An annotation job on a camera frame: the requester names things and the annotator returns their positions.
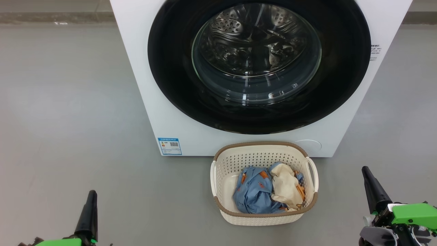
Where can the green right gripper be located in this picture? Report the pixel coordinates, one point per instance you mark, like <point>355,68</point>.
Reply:
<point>414,213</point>

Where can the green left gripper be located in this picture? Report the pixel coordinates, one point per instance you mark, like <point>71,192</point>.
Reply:
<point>61,243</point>

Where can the cream garment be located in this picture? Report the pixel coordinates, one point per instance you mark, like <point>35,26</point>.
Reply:
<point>285,186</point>

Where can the blue printed garment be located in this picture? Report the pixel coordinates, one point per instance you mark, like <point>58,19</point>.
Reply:
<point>254,188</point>

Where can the black round glass washer door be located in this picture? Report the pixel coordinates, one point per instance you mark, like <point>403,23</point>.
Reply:
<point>170,68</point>

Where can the white front-load washing machine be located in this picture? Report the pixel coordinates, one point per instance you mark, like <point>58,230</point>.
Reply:
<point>143,85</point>

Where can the stainless steel washing machine drum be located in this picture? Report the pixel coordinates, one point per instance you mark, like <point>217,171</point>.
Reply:
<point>245,41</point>

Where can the round white filter cover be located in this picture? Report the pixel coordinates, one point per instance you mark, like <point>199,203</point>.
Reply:
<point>309,145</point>

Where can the blue energy label sticker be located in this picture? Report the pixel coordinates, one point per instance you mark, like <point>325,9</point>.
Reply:
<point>169,146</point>

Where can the cream perforated laundry basket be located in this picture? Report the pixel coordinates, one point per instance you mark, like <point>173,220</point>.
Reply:
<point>227,171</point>

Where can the small black text label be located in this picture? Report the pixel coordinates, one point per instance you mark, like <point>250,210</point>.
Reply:
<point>375,51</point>

